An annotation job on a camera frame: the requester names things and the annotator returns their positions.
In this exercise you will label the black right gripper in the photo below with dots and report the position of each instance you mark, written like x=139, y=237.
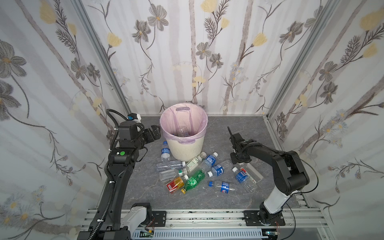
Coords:
x=237, y=147

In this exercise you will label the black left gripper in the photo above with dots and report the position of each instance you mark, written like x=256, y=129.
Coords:
x=151, y=133

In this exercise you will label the pepsi bottle white cap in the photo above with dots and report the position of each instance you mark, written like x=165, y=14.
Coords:
x=245, y=180

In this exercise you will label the clear bottle green red label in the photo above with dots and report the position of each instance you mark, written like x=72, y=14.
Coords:
x=251, y=171

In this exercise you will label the pepsi bottle blue cap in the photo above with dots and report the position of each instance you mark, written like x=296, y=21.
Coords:
x=222, y=187

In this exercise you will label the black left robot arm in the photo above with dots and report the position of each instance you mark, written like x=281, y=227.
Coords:
x=130, y=137

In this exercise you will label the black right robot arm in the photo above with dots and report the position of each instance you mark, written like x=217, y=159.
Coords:
x=289, y=175

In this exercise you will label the cream plastic waste bin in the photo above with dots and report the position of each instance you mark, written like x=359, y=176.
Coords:
x=185, y=152

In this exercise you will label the pink bin liner bag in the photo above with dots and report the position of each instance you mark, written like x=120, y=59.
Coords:
x=186, y=115

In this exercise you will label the small blue label bottle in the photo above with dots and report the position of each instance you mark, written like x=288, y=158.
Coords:
x=220, y=169

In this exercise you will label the upright blue label water bottle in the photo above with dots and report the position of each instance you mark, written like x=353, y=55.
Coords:
x=166, y=152

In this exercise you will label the blue label bottle white cap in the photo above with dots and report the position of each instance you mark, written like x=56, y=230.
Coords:
x=208, y=162

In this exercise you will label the clear bottle lying left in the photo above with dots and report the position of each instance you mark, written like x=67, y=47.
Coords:
x=164, y=166

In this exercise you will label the clear bottle green cap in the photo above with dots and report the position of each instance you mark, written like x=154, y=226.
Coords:
x=172, y=174

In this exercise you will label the white green label bottle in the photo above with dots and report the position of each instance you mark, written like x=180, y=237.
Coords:
x=192, y=164

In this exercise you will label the green bottle lying centre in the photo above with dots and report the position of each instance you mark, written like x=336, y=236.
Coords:
x=193, y=181

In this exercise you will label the red yellow drink bottle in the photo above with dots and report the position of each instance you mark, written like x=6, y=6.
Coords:
x=175, y=184

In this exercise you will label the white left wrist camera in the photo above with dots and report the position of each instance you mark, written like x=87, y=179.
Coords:
x=134, y=117

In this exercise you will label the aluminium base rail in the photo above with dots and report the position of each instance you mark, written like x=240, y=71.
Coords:
x=300, y=224

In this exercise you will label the white slotted cable duct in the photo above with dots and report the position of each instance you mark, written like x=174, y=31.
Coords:
x=200, y=234

